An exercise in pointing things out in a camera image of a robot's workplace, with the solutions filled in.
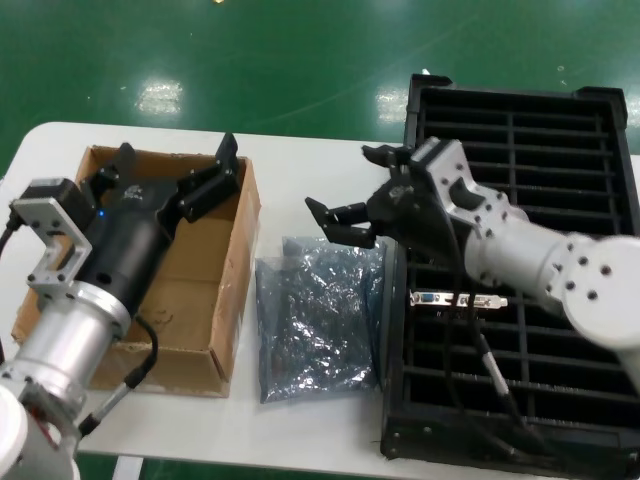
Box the graphics card with metal bracket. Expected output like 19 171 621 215
409 288 510 319

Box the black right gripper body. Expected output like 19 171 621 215
366 166 467 260

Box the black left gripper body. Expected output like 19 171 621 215
78 173 182 322

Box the thin black left camera cable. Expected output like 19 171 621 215
0 202 22 264

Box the cable with silver connector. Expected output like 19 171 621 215
467 294 556 456
77 315 160 437

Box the wrist camera silver bracket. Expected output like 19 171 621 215
9 176 97 302
408 138 527 239

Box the white table leg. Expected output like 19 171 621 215
114 457 144 480

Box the open brown cardboard box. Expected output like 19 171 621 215
12 144 262 399

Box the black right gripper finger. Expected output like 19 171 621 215
359 143 417 175
303 197 377 250

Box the left cable with silver connector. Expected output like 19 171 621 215
77 315 160 437

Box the right wrist camera silver bracket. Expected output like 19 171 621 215
408 138 527 239

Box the black slotted plastic container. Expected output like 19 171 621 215
379 73 640 480

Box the left wrist camera silver bracket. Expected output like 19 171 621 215
9 176 97 302

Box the translucent blue antistatic bag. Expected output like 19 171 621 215
254 254 382 404
281 235 389 390

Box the right cable with silver connector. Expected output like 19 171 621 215
467 294 556 456

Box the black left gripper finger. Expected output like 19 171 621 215
96 141 137 189
177 131 241 225

